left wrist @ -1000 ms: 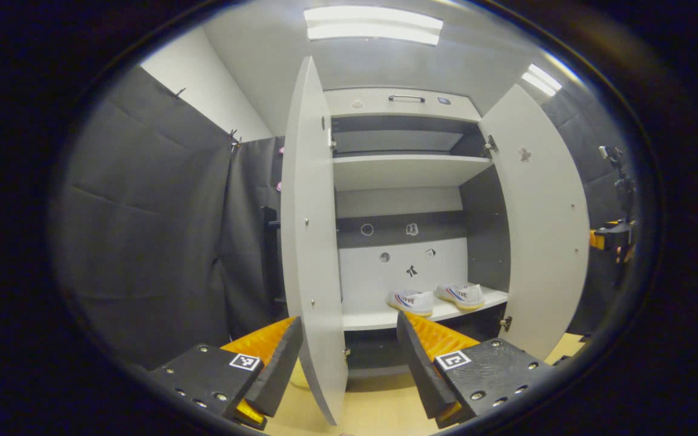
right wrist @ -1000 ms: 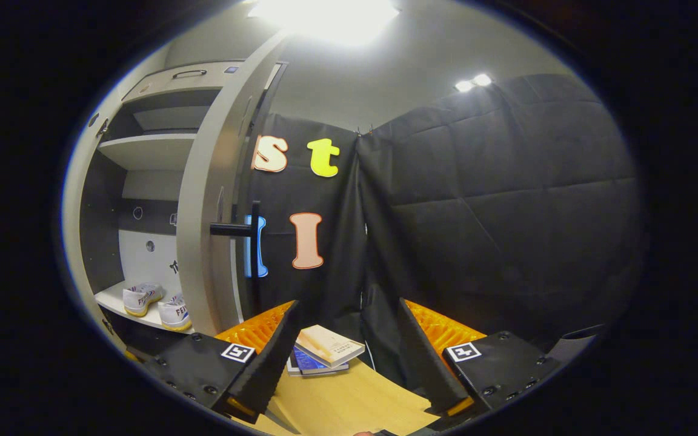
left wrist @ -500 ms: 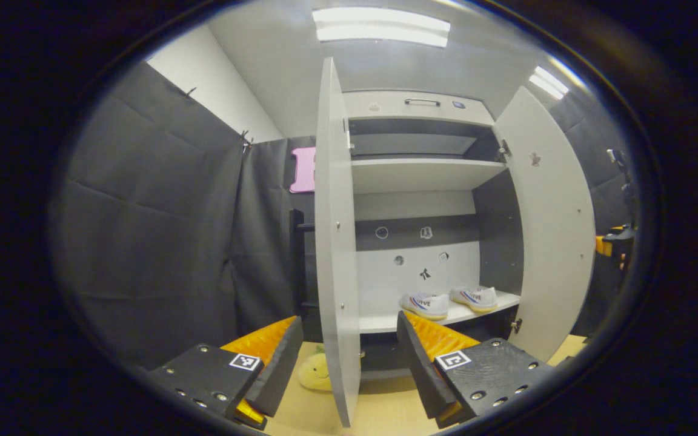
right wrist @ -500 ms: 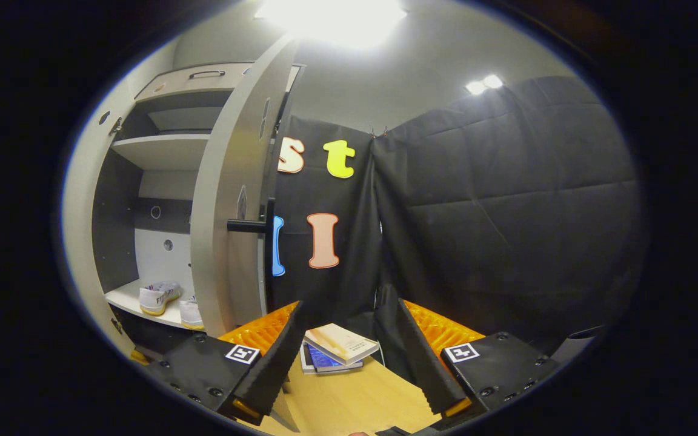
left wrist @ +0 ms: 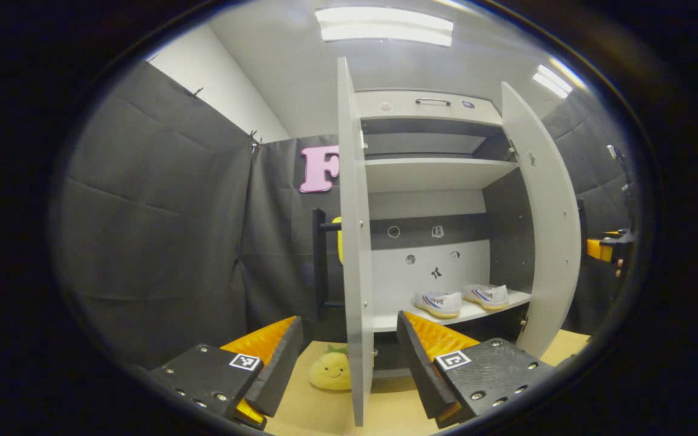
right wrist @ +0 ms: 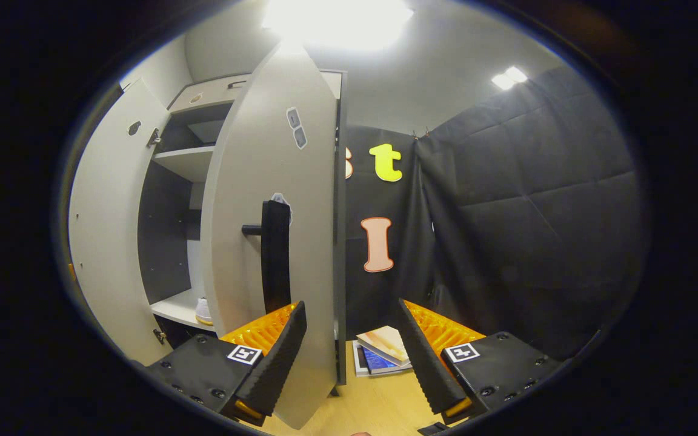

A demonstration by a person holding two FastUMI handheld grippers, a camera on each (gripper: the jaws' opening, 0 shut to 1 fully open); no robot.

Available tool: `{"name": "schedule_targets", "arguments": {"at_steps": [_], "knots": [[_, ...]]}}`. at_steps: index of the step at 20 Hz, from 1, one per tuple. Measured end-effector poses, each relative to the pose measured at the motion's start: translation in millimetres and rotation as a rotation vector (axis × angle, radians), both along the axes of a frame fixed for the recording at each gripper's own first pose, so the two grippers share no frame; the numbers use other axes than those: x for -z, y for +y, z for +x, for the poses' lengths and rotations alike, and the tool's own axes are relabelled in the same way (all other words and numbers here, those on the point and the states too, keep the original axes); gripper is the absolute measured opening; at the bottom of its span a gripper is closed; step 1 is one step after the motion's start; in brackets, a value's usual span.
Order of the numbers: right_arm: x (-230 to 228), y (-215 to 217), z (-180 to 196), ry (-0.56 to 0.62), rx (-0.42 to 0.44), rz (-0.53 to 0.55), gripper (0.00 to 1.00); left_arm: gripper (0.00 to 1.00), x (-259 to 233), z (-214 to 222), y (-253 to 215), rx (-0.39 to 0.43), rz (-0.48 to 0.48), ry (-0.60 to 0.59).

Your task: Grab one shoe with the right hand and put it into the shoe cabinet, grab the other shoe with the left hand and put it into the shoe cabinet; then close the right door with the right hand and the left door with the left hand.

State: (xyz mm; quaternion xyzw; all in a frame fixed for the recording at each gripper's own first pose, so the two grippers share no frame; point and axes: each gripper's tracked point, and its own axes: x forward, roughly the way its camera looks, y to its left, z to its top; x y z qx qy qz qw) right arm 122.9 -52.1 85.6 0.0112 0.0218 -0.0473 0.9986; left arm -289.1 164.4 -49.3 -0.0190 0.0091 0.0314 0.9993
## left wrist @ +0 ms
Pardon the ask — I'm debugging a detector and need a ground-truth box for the black left door handle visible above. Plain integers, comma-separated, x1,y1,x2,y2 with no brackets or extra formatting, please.
313,208,342,320

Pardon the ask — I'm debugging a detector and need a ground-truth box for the large ceiling light panel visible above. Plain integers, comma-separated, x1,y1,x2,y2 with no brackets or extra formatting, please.
316,6,454,48

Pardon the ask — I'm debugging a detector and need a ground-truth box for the grey shoe cabinet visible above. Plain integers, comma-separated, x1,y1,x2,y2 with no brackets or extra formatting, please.
355,90,534,379

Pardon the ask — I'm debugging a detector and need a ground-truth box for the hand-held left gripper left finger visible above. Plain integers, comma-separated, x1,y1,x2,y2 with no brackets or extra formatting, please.
146,315,304,431

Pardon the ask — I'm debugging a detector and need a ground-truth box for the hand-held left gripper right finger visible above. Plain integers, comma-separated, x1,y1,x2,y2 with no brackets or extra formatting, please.
396,311,554,429

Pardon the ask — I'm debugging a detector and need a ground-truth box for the grey cabinet door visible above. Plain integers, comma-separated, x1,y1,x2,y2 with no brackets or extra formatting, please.
500,82,583,359
336,56,375,428

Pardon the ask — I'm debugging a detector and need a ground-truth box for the white canvas shoe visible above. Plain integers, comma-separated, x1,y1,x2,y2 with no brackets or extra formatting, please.
413,291,464,320
463,283,510,311

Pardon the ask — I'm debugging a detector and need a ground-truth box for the yellow smiling plush toy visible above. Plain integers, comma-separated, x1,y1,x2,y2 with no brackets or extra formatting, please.
309,344,353,392

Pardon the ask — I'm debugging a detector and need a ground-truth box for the small ceiling light panel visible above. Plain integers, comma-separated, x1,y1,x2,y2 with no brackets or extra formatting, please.
532,64,574,99

